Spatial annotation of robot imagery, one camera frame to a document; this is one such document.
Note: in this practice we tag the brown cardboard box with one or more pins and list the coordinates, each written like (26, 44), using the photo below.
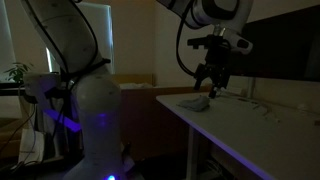
(133, 79)

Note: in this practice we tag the white paper bag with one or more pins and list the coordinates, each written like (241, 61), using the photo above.
(31, 146)

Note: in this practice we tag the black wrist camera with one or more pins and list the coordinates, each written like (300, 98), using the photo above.
(199, 42)

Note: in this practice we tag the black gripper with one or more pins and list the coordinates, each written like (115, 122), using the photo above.
(217, 56)

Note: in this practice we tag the green potted plant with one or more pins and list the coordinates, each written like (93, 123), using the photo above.
(17, 71)

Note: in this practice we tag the white table leg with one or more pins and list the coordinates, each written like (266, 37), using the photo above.
(192, 153)

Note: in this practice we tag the white fluffy towel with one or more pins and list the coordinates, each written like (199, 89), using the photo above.
(196, 103)

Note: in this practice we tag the brown wooden cabinet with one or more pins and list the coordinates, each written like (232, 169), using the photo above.
(150, 123)

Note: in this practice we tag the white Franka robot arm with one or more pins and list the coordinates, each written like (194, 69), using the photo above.
(96, 110)

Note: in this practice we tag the large black monitor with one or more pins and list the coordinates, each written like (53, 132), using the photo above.
(283, 46)

